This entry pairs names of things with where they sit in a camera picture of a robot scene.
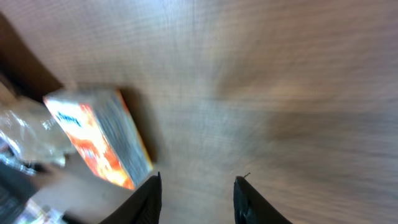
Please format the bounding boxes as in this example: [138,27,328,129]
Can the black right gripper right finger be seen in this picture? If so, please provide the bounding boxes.
[233,176,292,224]

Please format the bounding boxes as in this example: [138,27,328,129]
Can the beige plastic pouch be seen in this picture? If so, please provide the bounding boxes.
[1,97,76,167]

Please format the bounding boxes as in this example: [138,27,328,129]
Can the orange tissue pack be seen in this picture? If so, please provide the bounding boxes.
[44,88,153,190]

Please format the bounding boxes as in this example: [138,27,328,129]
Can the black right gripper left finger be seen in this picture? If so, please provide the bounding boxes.
[100,172,162,224]

